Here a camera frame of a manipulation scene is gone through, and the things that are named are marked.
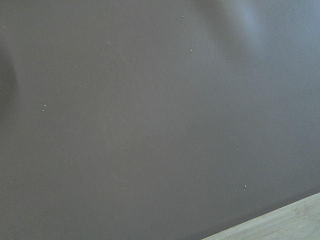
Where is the wooden cutting board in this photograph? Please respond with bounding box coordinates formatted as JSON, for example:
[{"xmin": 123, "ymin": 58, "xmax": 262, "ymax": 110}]
[{"xmin": 206, "ymin": 193, "xmax": 320, "ymax": 240}]

